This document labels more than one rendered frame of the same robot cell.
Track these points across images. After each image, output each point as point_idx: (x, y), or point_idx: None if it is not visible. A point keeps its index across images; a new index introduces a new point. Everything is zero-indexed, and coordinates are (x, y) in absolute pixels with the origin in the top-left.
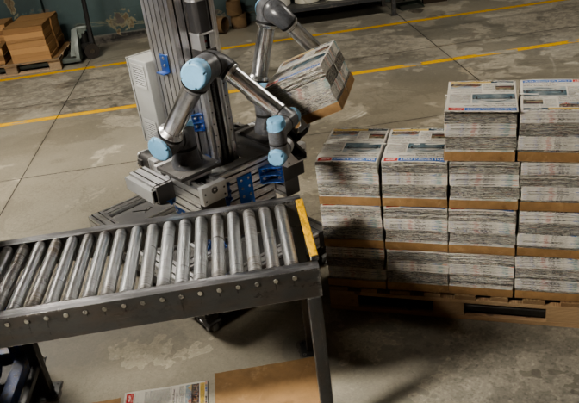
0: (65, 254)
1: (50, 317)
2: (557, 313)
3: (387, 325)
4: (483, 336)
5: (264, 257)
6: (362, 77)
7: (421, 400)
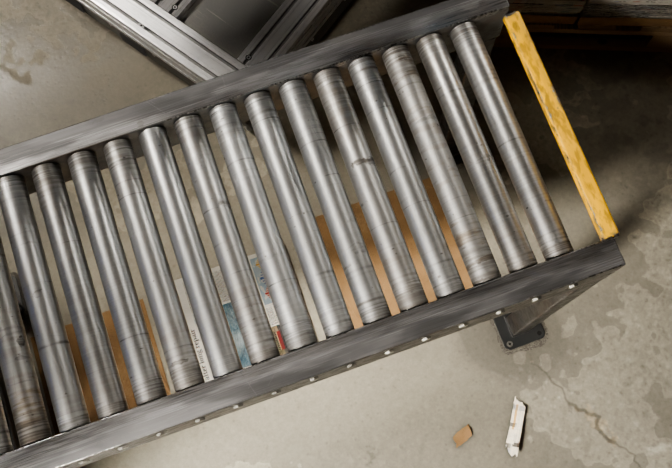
0: (25, 249)
1: (92, 457)
2: None
3: (566, 81)
4: None
5: None
6: None
7: (650, 245)
